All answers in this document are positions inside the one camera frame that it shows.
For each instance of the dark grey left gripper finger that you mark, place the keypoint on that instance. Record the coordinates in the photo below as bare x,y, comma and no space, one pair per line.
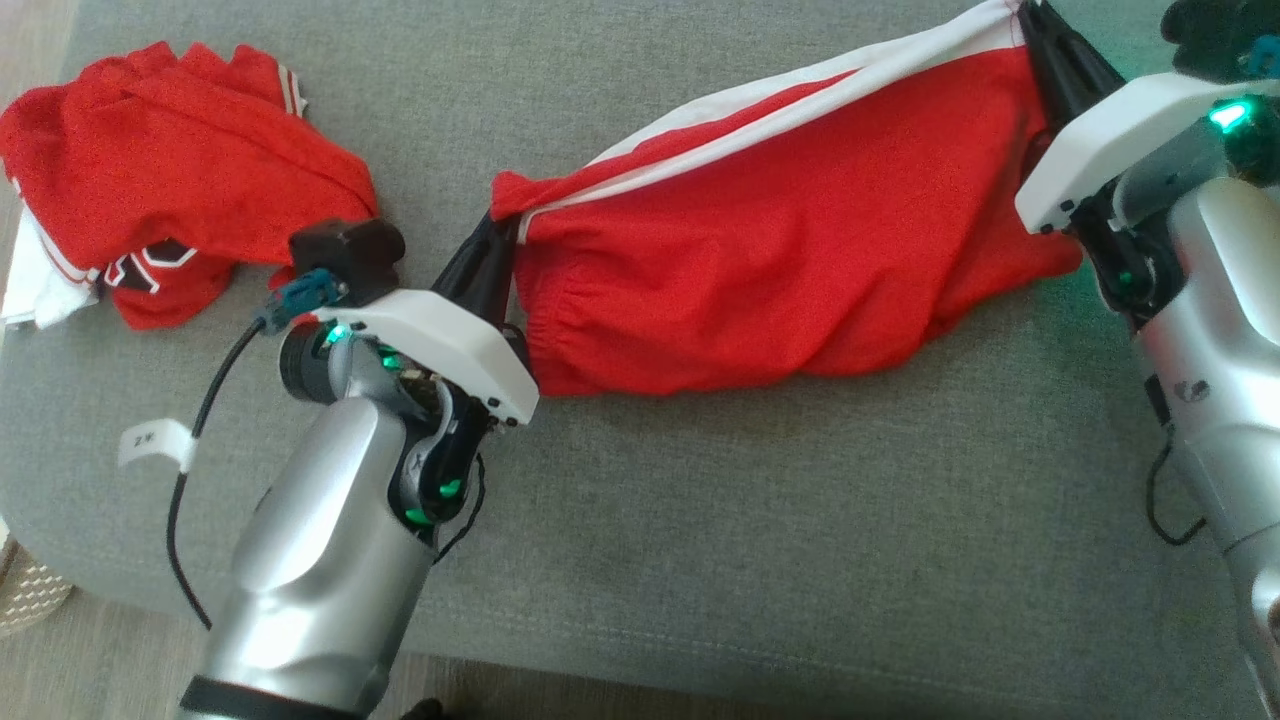
472,265
500,285

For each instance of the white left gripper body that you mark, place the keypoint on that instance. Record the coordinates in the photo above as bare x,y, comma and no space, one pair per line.
450,345

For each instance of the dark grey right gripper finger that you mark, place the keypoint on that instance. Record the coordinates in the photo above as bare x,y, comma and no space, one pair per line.
1048,80
1080,65

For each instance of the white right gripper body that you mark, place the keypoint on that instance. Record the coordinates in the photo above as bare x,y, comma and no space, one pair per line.
1100,130

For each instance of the red shorts with white stripes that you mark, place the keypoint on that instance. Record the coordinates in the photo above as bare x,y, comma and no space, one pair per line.
780,250

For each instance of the red jersey with white sleeves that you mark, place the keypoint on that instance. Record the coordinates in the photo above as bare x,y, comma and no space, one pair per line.
150,150

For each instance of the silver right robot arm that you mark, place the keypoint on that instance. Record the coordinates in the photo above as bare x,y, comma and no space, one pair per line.
1220,330

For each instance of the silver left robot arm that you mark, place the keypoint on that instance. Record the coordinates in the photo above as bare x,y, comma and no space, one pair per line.
310,560

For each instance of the beige woven basket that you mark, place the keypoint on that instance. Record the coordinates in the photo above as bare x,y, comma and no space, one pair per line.
25,595

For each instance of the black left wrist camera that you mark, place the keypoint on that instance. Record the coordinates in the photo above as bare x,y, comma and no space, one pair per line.
345,250

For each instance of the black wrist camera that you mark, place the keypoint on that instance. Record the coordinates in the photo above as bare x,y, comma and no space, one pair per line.
345,250
1210,35

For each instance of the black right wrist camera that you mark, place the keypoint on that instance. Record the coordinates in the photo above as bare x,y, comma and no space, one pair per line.
1210,35

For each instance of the teal left camera connector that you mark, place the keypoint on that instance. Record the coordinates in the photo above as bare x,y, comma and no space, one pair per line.
300,295

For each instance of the teal camera connector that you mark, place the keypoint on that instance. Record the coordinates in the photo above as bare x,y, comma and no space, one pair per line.
300,295
1265,58

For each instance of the teal right camera connector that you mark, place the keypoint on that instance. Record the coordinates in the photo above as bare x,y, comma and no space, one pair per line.
1265,58

